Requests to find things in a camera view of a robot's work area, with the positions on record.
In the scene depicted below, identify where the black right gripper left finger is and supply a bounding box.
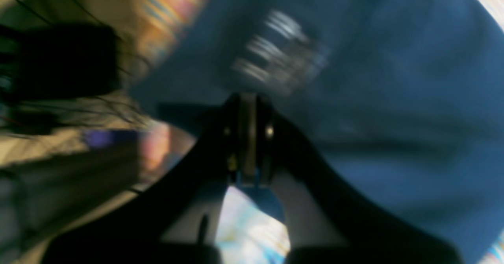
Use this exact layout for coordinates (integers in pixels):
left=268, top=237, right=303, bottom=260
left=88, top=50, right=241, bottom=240
left=42, top=95, right=250, bottom=264

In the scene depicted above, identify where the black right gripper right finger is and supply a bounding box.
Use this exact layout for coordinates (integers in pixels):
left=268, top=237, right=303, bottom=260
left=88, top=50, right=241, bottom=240
left=250, top=94, right=461, bottom=264

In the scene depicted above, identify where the dark blue t-shirt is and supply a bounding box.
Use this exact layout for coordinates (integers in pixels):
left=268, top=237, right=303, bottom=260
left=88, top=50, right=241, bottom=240
left=130, top=0, right=504, bottom=264

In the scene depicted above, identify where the colourful patterned tablecloth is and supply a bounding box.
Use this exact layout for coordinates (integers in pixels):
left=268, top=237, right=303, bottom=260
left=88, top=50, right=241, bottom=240
left=130, top=0, right=504, bottom=264

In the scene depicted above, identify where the aluminium table frame rail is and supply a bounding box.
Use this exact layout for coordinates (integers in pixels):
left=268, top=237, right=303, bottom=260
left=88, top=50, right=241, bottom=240
left=0, top=131, right=145, bottom=264

